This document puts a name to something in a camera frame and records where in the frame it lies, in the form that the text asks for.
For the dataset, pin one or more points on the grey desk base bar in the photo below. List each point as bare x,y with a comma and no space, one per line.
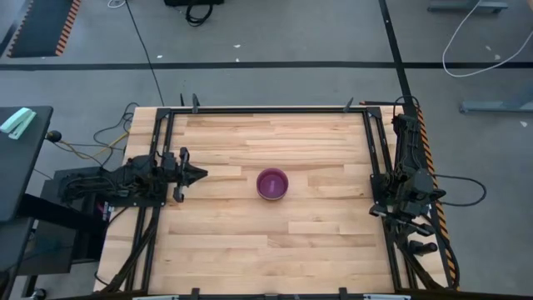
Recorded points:
466,6

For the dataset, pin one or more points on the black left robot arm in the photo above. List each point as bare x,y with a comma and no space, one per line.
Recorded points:
104,183

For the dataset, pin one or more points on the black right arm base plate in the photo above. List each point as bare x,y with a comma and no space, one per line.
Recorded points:
377,187

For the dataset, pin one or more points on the grey desk foot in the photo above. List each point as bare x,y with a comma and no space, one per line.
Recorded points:
495,106

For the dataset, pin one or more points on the mint green stapler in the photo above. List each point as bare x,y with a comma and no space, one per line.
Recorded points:
18,121

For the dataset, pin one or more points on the black round knob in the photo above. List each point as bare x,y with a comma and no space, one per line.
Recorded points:
53,136

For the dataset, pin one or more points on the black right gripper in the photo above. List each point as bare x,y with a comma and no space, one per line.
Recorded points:
410,196

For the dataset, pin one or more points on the black mat with orange stripes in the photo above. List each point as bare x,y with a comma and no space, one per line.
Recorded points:
39,27

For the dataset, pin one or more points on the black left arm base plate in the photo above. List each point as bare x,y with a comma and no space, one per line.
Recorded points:
141,203

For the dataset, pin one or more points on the white plastic bracket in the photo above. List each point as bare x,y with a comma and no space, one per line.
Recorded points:
387,297
156,297

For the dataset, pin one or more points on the black equipment box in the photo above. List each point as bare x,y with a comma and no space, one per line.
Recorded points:
193,2

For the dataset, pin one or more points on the black side table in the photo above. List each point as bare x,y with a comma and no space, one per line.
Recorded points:
16,175

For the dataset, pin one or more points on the purple plastic bowl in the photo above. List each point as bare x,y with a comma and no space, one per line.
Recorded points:
272,184

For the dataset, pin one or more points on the black metal table frame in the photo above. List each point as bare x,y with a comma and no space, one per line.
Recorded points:
266,110

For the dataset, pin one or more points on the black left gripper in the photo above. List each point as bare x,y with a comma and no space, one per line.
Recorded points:
181,175

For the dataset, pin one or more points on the black table clamp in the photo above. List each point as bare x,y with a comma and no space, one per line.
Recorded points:
349,104
342,293
195,293
182,100
195,103

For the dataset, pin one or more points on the black cabinet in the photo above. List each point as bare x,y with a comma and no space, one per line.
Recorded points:
54,250

